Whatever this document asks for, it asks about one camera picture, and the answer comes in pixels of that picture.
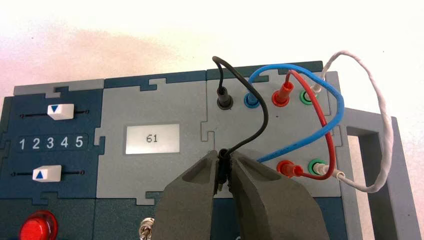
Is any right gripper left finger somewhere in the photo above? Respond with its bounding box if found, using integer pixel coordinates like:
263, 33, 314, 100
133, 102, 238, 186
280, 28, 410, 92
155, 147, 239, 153
152, 149, 221, 240

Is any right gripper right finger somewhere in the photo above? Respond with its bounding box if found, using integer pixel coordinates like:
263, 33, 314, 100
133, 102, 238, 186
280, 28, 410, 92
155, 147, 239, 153
228, 149, 330, 240

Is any blue grey modular task box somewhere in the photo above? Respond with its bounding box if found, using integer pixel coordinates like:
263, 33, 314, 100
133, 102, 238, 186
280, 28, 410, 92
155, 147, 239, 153
0, 60, 417, 240

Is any black banana plug wire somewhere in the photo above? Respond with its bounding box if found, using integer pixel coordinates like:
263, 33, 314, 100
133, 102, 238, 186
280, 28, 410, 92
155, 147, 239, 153
211, 55, 270, 195

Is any white number display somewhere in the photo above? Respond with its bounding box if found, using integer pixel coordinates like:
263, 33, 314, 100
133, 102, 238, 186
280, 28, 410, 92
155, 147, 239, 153
125, 123, 181, 156

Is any white slider knob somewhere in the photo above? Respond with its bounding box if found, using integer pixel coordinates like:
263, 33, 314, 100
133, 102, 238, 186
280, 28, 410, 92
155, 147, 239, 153
47, 103, 75, 121
32, 164, 63, 183

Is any red push button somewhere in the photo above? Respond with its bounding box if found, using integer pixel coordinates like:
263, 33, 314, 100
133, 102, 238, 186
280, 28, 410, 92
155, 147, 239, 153
18, 210, 60, 240

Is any metal toggle switch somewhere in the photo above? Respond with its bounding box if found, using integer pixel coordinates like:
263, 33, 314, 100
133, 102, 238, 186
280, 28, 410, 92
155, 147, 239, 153
139, 216, 157, 240

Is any blue banana plug wire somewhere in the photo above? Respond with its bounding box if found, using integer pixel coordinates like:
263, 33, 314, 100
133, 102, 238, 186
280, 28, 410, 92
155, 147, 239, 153
243, 63, 345, 164

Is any red banana plug wire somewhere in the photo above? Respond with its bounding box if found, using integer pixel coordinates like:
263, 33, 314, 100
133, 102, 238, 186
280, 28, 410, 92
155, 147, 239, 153
271, 69, 337, 181

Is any white banana plug wire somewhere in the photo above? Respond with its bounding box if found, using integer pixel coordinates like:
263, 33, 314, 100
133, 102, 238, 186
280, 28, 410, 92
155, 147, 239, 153
306, 50, 395, 194

